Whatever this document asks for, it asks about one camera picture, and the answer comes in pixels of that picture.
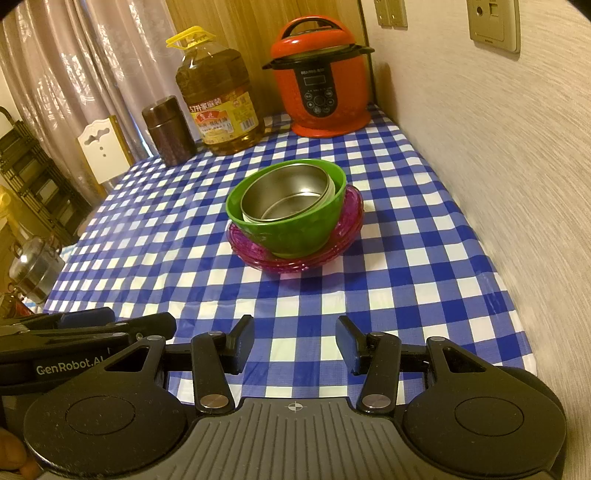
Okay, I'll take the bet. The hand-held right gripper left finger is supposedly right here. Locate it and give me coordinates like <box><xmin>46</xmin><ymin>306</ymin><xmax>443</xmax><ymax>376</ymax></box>
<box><xmin>104</xmin><ymin>315</ymin><xmax>256</xmax><ymax>414</ymax></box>

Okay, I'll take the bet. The large cooking oil bottle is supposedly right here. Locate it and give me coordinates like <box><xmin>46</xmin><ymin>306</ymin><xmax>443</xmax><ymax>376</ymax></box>
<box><xmin>165</xmin><ymin>26</ymin><xmax>267</xmax><ymax>157</ymax></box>

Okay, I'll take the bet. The white wooden chair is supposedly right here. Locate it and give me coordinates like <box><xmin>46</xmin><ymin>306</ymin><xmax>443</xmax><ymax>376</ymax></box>
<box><xmin>76</xmin><ymin>115</ymin><xmax>136</xmax><ymax>193</ymax></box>

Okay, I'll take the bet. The grey patterned curtain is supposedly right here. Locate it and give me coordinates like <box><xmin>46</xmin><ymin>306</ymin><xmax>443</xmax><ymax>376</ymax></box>
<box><xmin>0</xmin><ymin>0</ymin><xmax>185</xmax><ymax>185</ymax></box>

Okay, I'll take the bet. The stainless steel steamer pot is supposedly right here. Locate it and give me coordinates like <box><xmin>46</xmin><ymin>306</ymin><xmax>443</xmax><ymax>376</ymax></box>
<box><xmin>8</xmin><ymin>235</ymin><xmax>66</xmax><ymax>304</ymax></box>

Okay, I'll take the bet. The red electric pressure cooker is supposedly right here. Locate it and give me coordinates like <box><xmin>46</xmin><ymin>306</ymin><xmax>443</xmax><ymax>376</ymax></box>
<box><xmin>262</xmin><ymin>16</ymin><xmax>375</xmax><ymax>138</ymax></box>

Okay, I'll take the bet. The person's left hand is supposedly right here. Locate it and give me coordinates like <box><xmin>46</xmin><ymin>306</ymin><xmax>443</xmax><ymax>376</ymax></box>
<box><xmin>0</xmin><ymin>425</ymin><xmax>42</xmax><ymax>480</ymax></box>

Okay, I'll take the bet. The dark metal rack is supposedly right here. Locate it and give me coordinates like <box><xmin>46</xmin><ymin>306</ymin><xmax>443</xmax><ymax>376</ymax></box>
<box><xmin>0</xmin><ymin>106</ymin><xmax>93</xmax><ymax>246</ymax></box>

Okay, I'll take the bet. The yellow plastic bag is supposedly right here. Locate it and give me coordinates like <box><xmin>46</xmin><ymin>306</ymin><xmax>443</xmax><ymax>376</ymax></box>
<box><xmin>0</xmin><ymin>185</ymin><xmax>19</xmax><ymax>232</ymax></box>

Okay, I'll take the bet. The green plastic bowl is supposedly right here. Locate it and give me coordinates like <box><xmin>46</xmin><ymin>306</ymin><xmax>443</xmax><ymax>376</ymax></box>
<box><xmin>225</xmin><ymin>159</ymin><xmax>348</xmax><ymax>260</ymax></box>

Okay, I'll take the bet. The brown cylindrical canister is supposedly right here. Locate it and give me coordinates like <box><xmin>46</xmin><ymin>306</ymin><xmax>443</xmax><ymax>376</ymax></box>
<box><xmin>141</xmin><ymin>95</ymin><xmax>197</xmax><ymax>168</ymax></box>

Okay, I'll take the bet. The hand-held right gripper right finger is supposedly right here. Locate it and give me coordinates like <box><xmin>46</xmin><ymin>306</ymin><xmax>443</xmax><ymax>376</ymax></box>
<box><xmin>335</xmin><ymin>315</ymin><xmax>485</xmax><ymax>414</ymax></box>

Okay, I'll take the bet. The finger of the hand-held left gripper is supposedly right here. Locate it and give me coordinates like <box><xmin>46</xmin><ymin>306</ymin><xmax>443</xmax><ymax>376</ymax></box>
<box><xmin>28</xmin><ymin>306</ymin><xmax>116</xmax><ymax>329</ymax></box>
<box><xmin>106</xmin><ymin>312</ymin><xmax>177</xmax><ymax>346</ymax></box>

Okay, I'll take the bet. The stainless steel bowl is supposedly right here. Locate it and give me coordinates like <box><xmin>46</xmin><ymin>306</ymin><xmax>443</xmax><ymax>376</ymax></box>
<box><xmin>240</xmin><ymin>161</ymin><xmax>337</xmax><ymax>223</ymax></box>

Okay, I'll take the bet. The beige wall socket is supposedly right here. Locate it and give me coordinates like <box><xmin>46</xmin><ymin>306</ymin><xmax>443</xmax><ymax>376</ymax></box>
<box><xmin>466</xmin><ymin>0</ymin><xmax>522</xmax><ymax>55</ymax></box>

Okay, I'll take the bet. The blue white checkered tablecloth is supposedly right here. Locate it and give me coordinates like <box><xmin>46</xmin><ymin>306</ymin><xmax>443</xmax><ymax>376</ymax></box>
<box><xmin>41</xmin><ymin>103</ymin><xmax>539</xmax><ymax>403</ymax></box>

